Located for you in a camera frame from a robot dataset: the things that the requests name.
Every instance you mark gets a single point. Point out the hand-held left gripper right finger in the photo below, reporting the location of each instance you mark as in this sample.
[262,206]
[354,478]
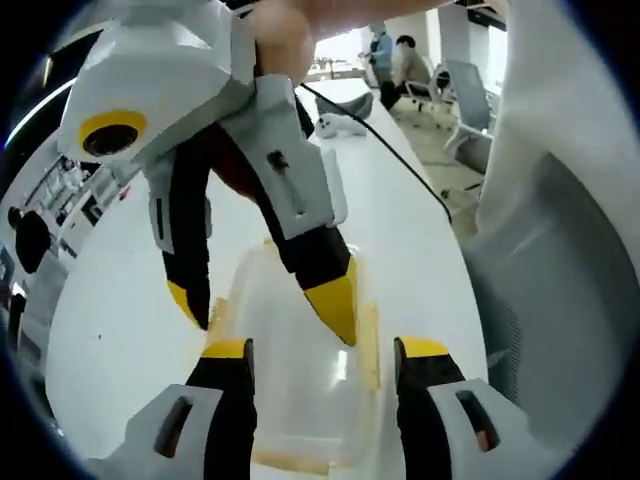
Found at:
[440,440]

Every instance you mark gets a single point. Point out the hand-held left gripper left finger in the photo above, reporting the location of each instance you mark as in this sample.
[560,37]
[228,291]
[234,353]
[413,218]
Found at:
[200,430]

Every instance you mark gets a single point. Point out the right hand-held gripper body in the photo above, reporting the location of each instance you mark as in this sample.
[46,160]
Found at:
[150,65]

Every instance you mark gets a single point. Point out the clear plastic box yellow buckle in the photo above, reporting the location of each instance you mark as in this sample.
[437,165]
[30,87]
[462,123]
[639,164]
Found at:
[310,400]

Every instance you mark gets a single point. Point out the person's right hand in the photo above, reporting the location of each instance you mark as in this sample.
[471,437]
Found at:
[285,35]

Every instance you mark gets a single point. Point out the white controller device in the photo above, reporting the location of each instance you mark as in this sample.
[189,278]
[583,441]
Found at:
[340,127]

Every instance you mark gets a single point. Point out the small red object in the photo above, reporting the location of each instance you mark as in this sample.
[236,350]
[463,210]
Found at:
[125,194]

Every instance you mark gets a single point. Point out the white object on table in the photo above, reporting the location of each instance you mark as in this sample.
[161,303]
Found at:
[350,105]

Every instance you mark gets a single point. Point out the white storage shelves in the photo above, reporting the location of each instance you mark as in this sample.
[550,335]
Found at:
[75,190]

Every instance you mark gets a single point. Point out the grey office chair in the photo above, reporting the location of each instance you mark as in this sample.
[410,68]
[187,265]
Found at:
[470,100]
[430,95]

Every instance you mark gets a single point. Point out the grey mesh chair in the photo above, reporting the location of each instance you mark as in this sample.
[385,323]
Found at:
[560,300]

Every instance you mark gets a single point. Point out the person's white shirt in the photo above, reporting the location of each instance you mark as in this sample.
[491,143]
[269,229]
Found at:
[560,90]

